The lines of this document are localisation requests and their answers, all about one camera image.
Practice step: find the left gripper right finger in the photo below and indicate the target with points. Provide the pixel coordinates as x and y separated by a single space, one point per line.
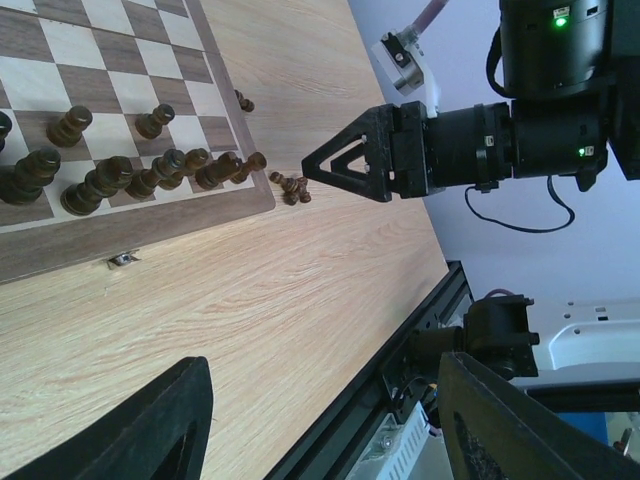
494 431

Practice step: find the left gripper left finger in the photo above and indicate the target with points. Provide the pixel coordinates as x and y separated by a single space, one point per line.
159 432

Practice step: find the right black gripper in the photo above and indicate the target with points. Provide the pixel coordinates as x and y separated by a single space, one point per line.
478 146

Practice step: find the dark piece lowest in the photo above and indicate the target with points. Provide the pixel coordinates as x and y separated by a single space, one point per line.
218 171

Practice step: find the dark pawn placed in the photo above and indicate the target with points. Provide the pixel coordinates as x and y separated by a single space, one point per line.
67 131
150 125
6 126

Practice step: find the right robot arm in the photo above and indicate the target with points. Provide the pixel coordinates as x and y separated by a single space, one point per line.
567 73

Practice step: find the wooden chess board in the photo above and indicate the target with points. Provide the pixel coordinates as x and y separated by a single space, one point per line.
119 59

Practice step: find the dark piece right cluster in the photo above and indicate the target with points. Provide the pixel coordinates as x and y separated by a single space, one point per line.
254 163

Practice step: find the white pawn right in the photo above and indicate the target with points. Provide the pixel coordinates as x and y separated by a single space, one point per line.
194 160

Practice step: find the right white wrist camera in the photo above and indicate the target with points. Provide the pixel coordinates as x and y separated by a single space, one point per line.
402 59

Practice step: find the grey slotted cable duct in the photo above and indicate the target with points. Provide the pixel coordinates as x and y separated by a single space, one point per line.
394 450

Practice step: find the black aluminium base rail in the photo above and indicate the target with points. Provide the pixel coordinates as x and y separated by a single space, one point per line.
331 446

